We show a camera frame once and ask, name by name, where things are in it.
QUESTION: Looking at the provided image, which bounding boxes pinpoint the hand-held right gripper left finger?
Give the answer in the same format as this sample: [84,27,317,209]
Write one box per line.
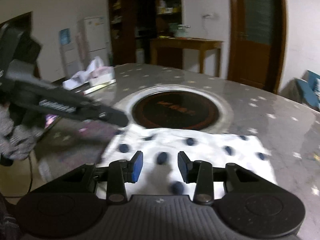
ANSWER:
[62,151,143,204]

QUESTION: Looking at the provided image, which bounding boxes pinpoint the white polka dot pants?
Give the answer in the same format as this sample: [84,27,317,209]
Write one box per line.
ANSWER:
[96,126,278,200]

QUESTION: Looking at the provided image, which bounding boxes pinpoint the black round induction cooktop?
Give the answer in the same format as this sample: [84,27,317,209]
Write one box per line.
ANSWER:
[132,92,220,131]

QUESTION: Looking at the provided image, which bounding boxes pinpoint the blue sofa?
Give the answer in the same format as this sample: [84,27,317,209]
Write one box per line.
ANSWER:
[287,70,320,113]

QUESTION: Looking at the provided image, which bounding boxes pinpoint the dark wooden shelf cabinet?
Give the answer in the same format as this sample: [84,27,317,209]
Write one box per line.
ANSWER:
[108,0,182,67]

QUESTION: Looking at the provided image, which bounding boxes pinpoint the grey star table cover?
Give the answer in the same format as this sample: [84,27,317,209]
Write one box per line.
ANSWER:
[35,64,320,240]

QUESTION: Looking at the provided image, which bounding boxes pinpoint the thin book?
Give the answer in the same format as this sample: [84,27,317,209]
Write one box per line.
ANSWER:
[82,79,117,95]

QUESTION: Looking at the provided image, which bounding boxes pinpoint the white paper sheet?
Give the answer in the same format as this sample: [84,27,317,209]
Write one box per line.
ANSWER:
[62,70,89,90]

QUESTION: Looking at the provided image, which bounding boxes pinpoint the white water dispenser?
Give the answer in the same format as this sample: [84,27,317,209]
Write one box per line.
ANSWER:
[59,28,78,77]

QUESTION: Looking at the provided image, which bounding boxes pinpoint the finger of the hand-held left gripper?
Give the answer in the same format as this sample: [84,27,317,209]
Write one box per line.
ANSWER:
[97,102,129,128]

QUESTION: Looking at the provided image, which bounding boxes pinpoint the white plastic package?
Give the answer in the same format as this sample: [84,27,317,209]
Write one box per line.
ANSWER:
[86,56,115,85]

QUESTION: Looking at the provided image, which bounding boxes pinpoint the wooden side table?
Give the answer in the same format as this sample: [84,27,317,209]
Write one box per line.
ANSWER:
[149,37,224,78]

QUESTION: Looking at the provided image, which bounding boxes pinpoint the wall socket with cable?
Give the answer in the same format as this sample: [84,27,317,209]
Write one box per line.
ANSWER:
[202,12,215,38]

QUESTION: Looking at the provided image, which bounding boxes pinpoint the person's left hand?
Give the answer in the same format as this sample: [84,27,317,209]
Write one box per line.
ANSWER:
[0,102,45,161]

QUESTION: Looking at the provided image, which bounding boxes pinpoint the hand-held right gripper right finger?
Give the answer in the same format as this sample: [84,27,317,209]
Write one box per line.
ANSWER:
[178,152,265,205]

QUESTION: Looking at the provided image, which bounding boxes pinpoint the round metal cooktop ring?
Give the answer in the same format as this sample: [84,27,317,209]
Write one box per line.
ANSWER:
[114,85,234,134]

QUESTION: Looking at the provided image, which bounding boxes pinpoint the white fridge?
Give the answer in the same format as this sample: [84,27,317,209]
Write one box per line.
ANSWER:
[83,16,110,68]

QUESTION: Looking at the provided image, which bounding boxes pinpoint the black cable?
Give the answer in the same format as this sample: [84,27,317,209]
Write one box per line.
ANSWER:
[5,152,34,198]

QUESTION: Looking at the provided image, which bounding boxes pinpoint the brown wooden door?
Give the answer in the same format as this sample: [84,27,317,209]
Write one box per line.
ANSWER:
[229,0,287,94]

